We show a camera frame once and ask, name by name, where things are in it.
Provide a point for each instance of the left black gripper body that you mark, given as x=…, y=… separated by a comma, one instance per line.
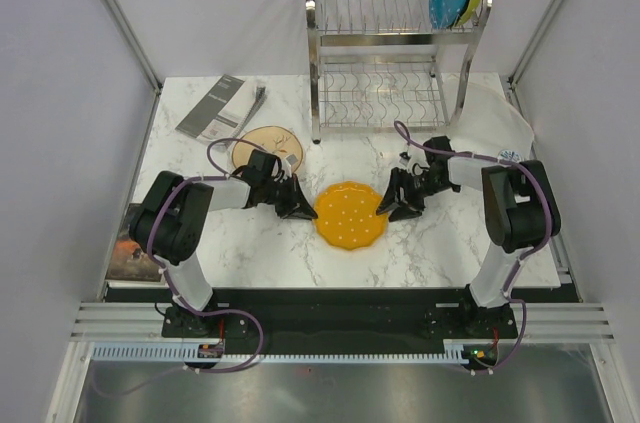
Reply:
x=276, y=193

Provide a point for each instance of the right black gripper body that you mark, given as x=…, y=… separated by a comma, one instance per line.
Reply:
x=416, y=188

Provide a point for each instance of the orange polka dot plate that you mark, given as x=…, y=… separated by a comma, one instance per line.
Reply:
x=346, y=216

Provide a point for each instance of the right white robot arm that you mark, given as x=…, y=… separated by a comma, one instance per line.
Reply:
x=520, y=211

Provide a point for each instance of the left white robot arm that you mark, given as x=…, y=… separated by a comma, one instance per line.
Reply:
x=169, y=222

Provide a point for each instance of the stainless steel dish rack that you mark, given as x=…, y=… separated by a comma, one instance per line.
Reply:
x=373, y=62

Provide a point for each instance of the beige bird plate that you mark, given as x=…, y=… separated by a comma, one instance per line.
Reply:
x=273, y=139

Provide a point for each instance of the grey spiral bound booklet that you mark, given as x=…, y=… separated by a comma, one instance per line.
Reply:
x=224, y=110

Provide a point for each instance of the white cloth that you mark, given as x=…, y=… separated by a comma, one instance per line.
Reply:
x=489, y=123

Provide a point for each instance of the Tale of Two Cities book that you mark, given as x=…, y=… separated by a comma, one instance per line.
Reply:
x=128, y=262

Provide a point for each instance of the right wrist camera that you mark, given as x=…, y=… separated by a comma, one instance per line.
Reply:
x=407, y=162

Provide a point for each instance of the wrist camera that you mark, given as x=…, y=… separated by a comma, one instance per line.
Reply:
x=407, y=162
x=291, y=163

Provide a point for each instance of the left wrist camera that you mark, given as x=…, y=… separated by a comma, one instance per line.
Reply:
x=291, y=163

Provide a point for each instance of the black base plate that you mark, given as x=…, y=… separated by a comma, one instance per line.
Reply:
x=333, y=320

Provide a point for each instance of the white slotted cable duct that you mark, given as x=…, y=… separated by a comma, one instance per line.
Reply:
x=191, y=352

